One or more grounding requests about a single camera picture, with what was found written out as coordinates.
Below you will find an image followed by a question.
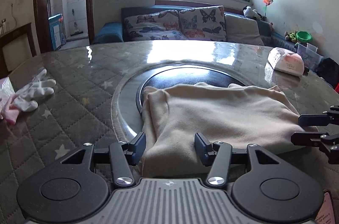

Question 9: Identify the quilted grey star tablecloth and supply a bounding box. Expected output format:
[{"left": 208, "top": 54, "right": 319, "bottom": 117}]
[{"left": 1, "top": 40, "right": 338, "bottom": 223}]

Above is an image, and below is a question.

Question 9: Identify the white cotton glove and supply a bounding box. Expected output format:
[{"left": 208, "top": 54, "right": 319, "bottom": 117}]
[{"left": 12, "top": 68, "right": 56, "bottom": 112}]

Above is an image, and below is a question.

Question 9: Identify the colourful pinwheel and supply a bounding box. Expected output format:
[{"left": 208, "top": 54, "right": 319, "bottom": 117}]
[{"left": 263, "top": 0, "right": 274, "bottom": 18}]

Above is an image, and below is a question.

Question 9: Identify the butterfly pillow left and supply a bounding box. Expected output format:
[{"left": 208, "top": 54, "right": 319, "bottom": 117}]
[{"left": 124, "top": 10, "right": 187, "bottom": 41}]

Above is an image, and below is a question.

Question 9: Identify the black backpack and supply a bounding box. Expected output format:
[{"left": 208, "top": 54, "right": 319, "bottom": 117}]
[{"left": 315, "top": 57, "right": 339, "bottom": 93}]

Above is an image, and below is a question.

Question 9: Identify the black round hotplate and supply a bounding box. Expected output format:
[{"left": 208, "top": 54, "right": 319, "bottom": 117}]
[{"left": 136, "top": 65, "right": 244, "bottom": 113}]

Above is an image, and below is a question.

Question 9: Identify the cream beige garment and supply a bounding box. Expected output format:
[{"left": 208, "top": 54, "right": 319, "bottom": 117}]
[{"left": 142, "top": 82, "right": 303, "bottom": 178}]

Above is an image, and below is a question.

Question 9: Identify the blue sofa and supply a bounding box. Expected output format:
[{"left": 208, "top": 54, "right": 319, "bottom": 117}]
[{"left": 92, "top": 4, "right": 339, "bottom": 82}]

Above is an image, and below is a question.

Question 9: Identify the clear plastic storage box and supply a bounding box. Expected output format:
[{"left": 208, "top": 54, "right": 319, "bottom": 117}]
[{"left": 297, "top": 43, "right": 323, "bottom": 71}]

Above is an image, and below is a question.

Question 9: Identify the butterfly pillow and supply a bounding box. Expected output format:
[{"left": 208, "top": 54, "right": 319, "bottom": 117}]
[
  {"left": 178, "top": 6, "right": 227, "bottom": 42},
  {"left": 124, "top": 10, "right": 187, "bottom": 41}
]

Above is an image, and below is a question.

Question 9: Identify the pink tissue pack left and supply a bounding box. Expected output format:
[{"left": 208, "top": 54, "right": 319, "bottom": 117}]
[{"left": 0, "top": 76, "right": 21, "bottom": 126}]

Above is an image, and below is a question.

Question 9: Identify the panda plush toy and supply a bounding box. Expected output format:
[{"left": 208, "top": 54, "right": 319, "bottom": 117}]
[{"left": 243, "top": 6, "right": 262, "bottom": 21}]

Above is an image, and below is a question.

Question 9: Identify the blue toy cabinet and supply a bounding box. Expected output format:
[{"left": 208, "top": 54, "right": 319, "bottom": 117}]
[{"left": 48, "top": 14, "right": 66, "bottom": 51}]

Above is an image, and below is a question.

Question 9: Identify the butterfly pillow right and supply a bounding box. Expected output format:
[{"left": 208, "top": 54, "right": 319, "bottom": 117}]
[{"left": 178, "top": 6, "right": 227, "bottom": 42}]

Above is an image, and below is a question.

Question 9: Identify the green plastic bowl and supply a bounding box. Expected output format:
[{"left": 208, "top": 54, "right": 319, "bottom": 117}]
[{"left": 296, "top": 31, "right": 313, "bottom": 43}]

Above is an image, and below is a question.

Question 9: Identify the white pink tissue pack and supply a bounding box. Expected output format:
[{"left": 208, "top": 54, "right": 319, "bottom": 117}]
[{"left": 267, "top": 47, "right": 304, "bottom": 77}]

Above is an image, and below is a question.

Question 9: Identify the beige cushion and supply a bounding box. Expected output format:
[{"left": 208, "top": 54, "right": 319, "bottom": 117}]
[{"left": 225, "top": 14, "right": 264, "bottom": 46}]

